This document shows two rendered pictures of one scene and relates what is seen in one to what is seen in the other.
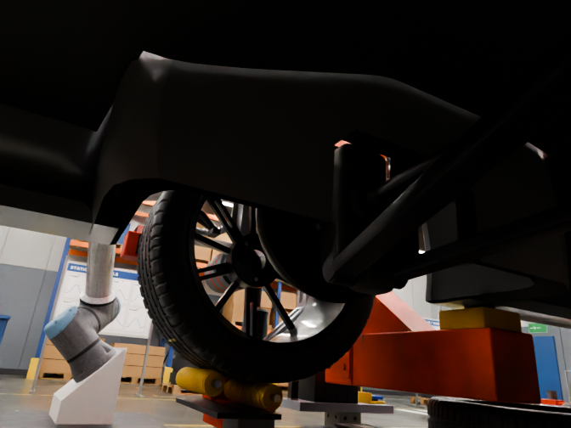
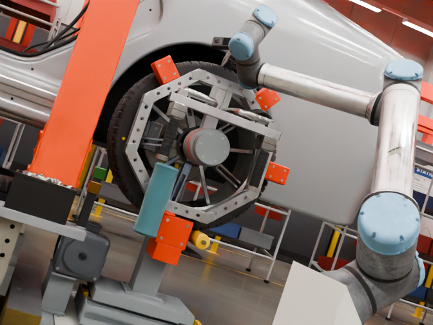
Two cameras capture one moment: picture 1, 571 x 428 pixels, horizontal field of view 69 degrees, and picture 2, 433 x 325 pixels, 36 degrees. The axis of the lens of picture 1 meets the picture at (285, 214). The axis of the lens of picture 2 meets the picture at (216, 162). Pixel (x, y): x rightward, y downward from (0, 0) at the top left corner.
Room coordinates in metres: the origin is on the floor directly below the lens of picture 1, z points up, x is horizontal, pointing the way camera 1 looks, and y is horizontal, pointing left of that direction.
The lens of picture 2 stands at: (3.76, 0.73, 0.70)
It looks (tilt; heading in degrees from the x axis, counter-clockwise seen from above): 3 degrees up; 192
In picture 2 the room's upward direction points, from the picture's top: 19 degrees clockwise
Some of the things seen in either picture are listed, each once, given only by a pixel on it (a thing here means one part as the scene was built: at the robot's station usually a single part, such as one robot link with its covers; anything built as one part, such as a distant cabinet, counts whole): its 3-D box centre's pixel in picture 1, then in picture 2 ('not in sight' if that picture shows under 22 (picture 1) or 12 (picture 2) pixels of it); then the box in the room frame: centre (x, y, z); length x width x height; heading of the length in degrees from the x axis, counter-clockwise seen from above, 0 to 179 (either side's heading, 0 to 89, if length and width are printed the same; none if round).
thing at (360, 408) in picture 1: (336, 405); (19, 213); (1.77, -0.25, 0.44); 0.43 x 0.17 x 0.03; 117
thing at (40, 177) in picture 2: (327, 383); (41, 195); (1.75, -0.21, 0.51); 0.20 x 0.14 x 0.13; 117
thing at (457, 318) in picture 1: (478, 321); not in sight; (1.10, -0.52, 0.71); 0.14 x 0.14 x 0.05; 27
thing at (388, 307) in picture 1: (428, 329); not in sight; (1.25, -0.44, 0.69); 0.52 x 0.17 x 0.35; 27
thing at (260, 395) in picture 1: (251, 392); not in sight; (1.16, 0.05, 0.49); 0.29 x 0.06 x 0.06; 27
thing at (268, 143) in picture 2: not in sight; (265, 142); (1.42, 0.37, 0.93); 0.09 x 0.05 x 0.05; 27
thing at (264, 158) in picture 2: not in sight; (258, 169); (1.44, 0.39, 0.83); 0.04 x 0.04 x 0.16
